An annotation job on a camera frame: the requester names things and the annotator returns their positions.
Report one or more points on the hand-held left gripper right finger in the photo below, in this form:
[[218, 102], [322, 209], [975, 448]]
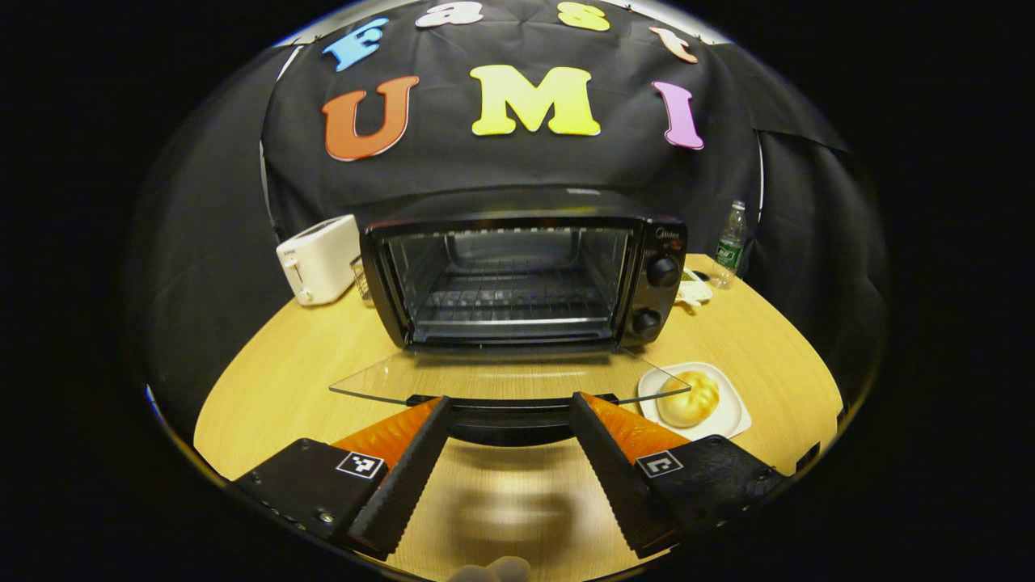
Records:
[[618, 489]]

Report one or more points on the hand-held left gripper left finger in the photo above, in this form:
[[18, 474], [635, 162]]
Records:
[[404, 489]]

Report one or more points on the golden steamed bun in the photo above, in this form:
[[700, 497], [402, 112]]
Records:
[[687, 400]]

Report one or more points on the black electric oven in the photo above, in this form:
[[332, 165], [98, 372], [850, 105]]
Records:
[[647, 242]]

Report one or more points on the white square plate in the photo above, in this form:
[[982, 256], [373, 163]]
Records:
[[728, 416]]

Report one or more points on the white compartment seasoning dish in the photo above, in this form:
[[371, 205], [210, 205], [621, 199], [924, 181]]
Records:
[[692, 293]]

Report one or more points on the white toaster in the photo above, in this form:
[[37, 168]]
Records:
[[319, 263]]

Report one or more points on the clear plastic water bottle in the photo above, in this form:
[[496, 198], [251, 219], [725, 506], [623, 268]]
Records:
[[730, 246]]

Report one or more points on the black backdrop cloth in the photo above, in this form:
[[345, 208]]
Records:
[[485, 174]]

